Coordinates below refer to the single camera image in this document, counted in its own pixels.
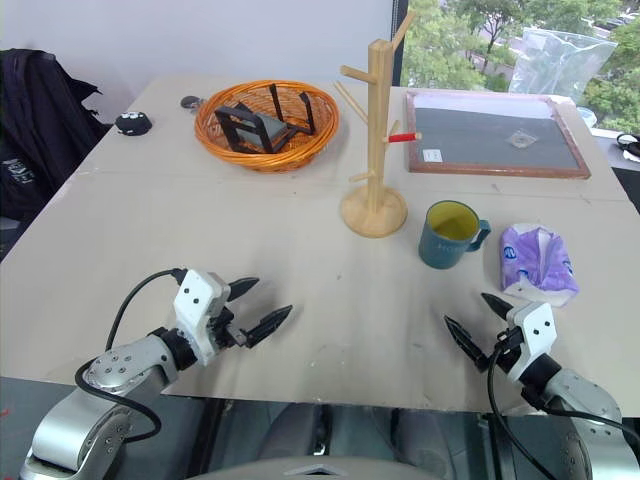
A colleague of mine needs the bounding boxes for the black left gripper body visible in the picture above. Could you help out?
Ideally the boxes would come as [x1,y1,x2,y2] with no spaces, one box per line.
[207,297,248,352]

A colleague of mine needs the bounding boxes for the orange woven basket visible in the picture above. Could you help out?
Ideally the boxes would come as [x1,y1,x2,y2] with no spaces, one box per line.
[193,79,342,174]

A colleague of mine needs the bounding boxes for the teal mug with yellow inside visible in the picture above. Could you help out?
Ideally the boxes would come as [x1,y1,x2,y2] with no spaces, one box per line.
[417,199,493,270]

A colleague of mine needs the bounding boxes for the wood framed chalkboard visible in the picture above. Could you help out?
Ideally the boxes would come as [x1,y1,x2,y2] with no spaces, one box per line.
[404,89,593,180]

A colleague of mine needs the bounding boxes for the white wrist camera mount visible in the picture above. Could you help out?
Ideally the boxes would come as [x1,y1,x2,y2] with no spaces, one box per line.
[503,299,558,384]
[172,269,233,367]

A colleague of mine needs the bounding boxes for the black round dotted object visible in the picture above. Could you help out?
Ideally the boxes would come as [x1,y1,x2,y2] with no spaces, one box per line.
[114,111,153,137]

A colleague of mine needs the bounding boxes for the grey robot torso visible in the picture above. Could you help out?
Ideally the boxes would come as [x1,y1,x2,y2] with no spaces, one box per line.
[188,456,454,480]

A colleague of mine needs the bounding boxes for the black metal frame stand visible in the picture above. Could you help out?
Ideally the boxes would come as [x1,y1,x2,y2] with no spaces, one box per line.
[214,83,318,156]

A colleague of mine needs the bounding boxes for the black cable bundle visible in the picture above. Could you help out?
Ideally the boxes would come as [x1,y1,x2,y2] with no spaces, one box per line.
[615,131,640,162]

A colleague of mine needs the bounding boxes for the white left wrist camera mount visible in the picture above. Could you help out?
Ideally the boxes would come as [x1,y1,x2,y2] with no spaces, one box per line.
[172,269,233,367]

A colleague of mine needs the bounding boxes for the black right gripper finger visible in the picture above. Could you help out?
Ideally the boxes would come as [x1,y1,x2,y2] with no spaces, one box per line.
[480,292,515,322]
[443,314,490,374]

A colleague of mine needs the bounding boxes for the dark window frame post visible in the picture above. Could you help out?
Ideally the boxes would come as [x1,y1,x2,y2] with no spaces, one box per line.
[391,0,410,87]

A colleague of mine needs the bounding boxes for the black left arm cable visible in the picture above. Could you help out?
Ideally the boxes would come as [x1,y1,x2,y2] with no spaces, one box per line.
[74,268,187,445]

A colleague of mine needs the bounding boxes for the wooden mug tree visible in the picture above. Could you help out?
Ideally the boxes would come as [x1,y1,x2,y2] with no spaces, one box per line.
[333,10,424,238]

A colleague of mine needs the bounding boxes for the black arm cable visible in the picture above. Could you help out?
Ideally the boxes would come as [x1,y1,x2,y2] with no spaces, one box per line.
[74,268,187,445]
[486,335,627,480]

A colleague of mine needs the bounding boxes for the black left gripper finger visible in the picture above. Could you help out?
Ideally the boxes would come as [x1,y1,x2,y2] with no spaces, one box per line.
[227,276,261,303]
[241,304,294,350]

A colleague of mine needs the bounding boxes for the small clear plastic bag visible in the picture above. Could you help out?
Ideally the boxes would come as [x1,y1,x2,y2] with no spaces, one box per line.
[506,128,536,150]

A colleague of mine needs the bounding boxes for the black backpack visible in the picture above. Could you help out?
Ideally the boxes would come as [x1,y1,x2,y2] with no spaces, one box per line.
[0,47,109,222]

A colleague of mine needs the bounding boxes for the purple tissue pack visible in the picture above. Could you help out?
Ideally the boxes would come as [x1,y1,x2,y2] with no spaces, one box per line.
[498,222,581,308]

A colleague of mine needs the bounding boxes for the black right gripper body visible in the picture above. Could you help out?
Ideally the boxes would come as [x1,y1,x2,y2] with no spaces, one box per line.
[486,322,527,377]

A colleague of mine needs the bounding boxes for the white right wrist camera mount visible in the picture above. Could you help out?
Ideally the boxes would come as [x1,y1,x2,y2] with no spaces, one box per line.
[503,299,558,384]

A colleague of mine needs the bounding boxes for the large clear plastic bag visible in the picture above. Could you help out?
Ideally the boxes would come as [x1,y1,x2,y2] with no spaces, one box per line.
[508,26,619,109]

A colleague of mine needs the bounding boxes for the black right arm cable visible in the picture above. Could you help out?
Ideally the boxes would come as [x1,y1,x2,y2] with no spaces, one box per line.
[486,335,627,480]

